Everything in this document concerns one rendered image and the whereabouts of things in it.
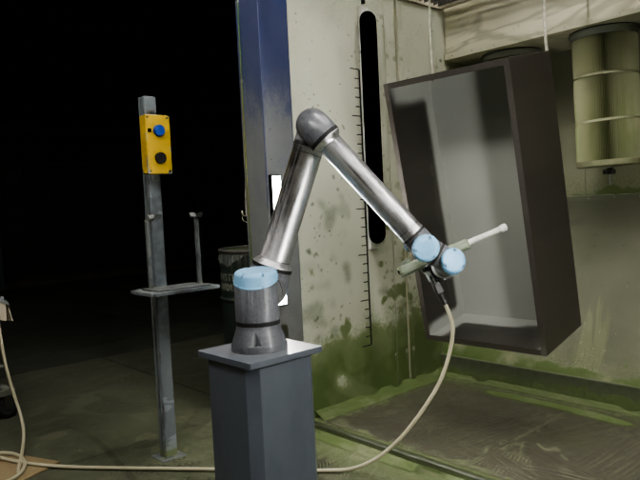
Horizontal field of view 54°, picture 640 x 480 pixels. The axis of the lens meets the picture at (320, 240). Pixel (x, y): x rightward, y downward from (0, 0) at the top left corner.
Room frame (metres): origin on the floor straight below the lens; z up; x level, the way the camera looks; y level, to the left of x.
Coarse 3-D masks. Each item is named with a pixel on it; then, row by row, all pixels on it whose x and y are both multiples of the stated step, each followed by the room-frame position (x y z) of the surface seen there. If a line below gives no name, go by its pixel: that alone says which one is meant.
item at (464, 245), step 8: (504, 224) 2.58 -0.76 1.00; (488, 232) 2.57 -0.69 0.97; (496, 232) 2.58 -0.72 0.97; (464, 240) 2.55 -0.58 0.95; (472, 240) 2.56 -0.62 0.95; (480, 240) 2.57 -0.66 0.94; (456, 248) 2.54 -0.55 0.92; (464, 248) 2.55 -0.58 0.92; (408, 264) 2.52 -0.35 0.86; (416, 264) 2.52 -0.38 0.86; (424, 264) 2.53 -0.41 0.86; (400, 272) 2.52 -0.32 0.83; (408, 272) 2.52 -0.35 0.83; (432, 280) 2.52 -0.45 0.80; (440, 288) 2.51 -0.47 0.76; (440, 296) 2.51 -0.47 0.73
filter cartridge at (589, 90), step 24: (624, 24) 3.27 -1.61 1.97; (576, 48) 3.41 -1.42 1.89; (600, 48) 3.30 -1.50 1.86; (624, 48) 3.28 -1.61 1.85; (576, 72) 3.43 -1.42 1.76; (600, 72) 3.31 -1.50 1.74; (624, 72) 3.29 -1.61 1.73; (576, 96) 3.44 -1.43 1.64; (600, 96) 3.32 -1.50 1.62; (624, 96) 3.28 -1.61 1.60; (576, 120) 3.46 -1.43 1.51; (600, 120) 3.31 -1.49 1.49; (624, 120) 3.28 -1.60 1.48; (576, 144) 3.47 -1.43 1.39; (600, 144) 3.32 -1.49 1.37; (624, 144) 3.29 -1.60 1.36
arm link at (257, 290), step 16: (240, 272) 2.09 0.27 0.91; (256, 272) 2.08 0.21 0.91; (272, 272) 2.10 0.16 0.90; (240, 288) 2.07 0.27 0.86; (256, 288) 2.06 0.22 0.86; (272, 288) 2.08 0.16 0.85; (240, 304) 2.07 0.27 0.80; (256, 304) 2.05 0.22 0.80; (272, 304) 2.08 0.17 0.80; (240, 320) 2.08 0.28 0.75; (256, 320) 2.05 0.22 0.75; (272, 320) 2.08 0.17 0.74
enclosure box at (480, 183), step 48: (432, 96) 3.04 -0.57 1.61; (480, 96) 2.87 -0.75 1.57; (528, 96) 2.47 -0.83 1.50; (432, 144) 3.04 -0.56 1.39; (480, 144) 2.92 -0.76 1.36; (528, 144) 2.46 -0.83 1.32; (432, 192) 3.03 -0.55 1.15; (480, 192) 2.98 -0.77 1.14; (528, 192) 2.45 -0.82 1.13; (528, 240) 2.48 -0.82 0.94; (432, 288) 3.01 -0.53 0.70; (480, 288) 3.10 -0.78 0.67; (528, 288) 2.92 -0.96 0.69; (576, 288) 2.75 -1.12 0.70; (432, 336) 2.93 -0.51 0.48; (480, 336) 2.87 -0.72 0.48; (528, 336) 2.77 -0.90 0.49
